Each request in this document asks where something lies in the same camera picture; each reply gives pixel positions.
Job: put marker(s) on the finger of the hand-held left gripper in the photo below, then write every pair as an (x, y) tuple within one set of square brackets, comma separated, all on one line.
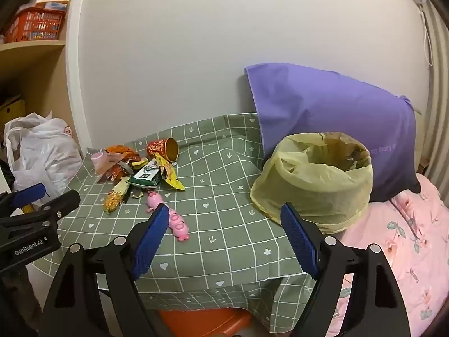
[(52, 210), (28, 195)]

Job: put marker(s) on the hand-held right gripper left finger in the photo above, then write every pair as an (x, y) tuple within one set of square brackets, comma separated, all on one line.
[(151, 244)]

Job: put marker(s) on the orange plastic stool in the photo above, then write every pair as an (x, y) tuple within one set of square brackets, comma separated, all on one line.
[(203, 321)]

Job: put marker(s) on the white pleated curtain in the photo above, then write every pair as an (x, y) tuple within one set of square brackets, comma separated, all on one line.
[(438, 112)]

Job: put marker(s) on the pink plastic cup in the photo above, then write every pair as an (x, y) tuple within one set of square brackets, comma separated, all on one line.
[(101, 161)]

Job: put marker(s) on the small orange snack packet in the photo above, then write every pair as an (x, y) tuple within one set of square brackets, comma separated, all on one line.
[(117, 172)]

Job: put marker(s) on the pink floral bedsheet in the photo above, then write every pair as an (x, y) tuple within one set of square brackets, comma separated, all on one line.
[(414, 252)]

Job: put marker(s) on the dark snack packet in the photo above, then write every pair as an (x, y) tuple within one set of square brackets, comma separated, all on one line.
[(135, 193)]

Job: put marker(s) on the orange plastic basket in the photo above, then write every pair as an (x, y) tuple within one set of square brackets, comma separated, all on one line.
[(35, 24)]

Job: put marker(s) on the white plastic bag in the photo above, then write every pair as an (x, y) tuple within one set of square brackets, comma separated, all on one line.
[(45, 154)]

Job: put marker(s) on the pink and yellow snack packet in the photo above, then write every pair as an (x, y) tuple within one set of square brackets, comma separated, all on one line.
[(114, 200)]

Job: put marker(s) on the green checked tablecloth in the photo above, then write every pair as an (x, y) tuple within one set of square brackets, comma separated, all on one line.
[(217, 189)]

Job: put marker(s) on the pink caterpillar toy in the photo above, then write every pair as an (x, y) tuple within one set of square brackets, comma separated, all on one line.
[(176, 223)]

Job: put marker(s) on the yellow cardboard box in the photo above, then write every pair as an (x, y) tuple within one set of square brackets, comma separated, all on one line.
[(12, 110)]

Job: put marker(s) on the red and gold paper cup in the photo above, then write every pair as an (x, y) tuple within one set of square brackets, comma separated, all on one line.
[(158, 147)]

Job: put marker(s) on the green milk carton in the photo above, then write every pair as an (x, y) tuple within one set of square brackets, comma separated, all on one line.
[(143, 177)]

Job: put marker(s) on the red orange snack packet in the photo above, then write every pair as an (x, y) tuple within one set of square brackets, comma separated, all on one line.
[(122, 151)]

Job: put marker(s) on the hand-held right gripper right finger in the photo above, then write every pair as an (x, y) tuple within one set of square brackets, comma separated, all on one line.
[(300, 244)]

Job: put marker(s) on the wooden shelf unit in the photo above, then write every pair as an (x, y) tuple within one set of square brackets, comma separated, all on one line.
[(31, 47)]

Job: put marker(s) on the blue and white box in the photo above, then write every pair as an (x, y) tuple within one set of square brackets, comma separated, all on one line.
[(55, 7)]

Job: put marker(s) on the bin with yellow bag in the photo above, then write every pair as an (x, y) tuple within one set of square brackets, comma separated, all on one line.
[(315, 189)]

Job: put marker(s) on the purple pillow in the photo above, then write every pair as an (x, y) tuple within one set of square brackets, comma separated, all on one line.
[(333, 105)]

